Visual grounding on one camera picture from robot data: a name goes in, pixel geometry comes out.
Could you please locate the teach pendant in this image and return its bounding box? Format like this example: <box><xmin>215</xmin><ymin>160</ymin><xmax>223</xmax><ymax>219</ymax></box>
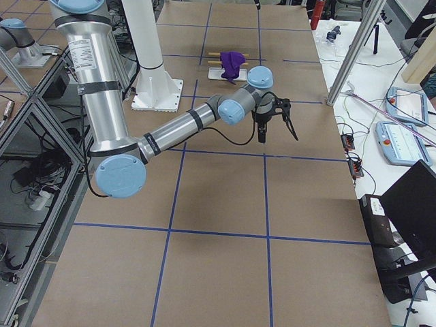
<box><xmin>386</xmin><ymin>87</ymin><xmax>429</xmax><ymax>127</ymax></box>
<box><xmin>375</xmin><ymin>121</ymin><xmax>433</xmax><ymax>166</ymax></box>

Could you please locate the black monitor with stand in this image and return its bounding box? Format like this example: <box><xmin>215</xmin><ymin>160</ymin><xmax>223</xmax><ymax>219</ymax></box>
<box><xmin>373</xmin><ymin>160</ymin><xmax>435</xmax><ymax>304</ymax></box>

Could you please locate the white camera mast with base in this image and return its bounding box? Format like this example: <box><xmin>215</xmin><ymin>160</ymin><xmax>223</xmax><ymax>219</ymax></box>
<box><xmin>122</xmin><ymin>0</ymin><xmax>183</xmax><ymax>112</ymax></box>

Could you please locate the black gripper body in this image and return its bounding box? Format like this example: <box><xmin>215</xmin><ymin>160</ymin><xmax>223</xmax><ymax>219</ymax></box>
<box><xmin>254</xmin><ymin>97</ymin><xmax>291</xmax><ymax>123</ymax></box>

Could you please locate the teach pendant far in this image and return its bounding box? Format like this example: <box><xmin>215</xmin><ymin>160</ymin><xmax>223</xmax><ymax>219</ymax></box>
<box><xmin>386</xmin><ymin>87</ymin><xmax>429</xmax><ymax>127</ymax></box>

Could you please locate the black computer box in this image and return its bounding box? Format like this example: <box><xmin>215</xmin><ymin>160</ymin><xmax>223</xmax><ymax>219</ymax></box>
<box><xmin>359</xmin><ymin>194</ymin><xmax>401</xmax><ymax>249</ymax></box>

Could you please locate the orange connector block near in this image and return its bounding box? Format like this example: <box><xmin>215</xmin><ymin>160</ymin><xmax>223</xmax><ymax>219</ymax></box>
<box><xmin>347</xmin><ymin>157</ymin><xmax>364</xmax><ymax>180</ymax></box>

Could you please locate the aluminium frame post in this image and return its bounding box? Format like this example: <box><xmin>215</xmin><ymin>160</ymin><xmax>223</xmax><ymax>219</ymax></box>
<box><xmin>326</xmin><ymin>0</ymin><xmax>387</xmax><ymax>106</ymax></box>

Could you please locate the purple towel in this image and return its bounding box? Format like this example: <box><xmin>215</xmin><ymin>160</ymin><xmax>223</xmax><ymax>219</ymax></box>
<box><xmin>220</xmin><ymin>51</ymin><xmax>246</xmax><ymax>84</ymax></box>

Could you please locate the dark blue tool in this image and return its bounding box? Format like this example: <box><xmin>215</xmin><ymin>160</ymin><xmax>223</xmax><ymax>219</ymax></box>
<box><xmin>326</xmin><ymin>25</ymin><xmax>341</xmax><ymax>42</ymax></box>

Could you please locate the red fire extinguisher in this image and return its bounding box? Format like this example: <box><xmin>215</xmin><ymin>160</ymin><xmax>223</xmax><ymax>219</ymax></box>
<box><xmin>310</xmin><ymin>0</ymin><xmax>325</xmax><ymax>31</ymax></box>

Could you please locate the teach pendant near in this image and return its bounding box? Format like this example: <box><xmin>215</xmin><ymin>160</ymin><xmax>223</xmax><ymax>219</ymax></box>
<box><xmin>375</xmin><ymin>121</ymin><xmax>433</xmax><ymax>166</ymax></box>

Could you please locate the white rack base tray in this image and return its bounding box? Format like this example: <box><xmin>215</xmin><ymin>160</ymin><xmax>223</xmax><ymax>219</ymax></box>
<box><xmin>208</xmin><ymin>67</ymin><xmax>248</xmax><ymax>81</ymax></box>

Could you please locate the orange connector block far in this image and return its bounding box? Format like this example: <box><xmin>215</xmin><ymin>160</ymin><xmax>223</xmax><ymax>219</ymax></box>
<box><xmin>341</xmin><ymin>134</ymin><xmax>355</xmax><ymax>152</ymax></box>

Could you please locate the brown paper table cover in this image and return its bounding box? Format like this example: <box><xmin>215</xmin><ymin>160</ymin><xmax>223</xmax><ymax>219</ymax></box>
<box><xmin>33</xmin><ymin>1</ymin><xmax>390</xmax><ymax>326</ymax></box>

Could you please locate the orange connector block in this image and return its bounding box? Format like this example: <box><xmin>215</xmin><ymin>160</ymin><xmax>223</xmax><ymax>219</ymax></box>
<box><xmin>347</xmin><ymin>157</ymin><xmax>364</xmax><ymax>180</ymax></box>
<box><xmin>341</xmin><ymin>134</ymin><xmax>355</xmax><ymax>152</ymax></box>

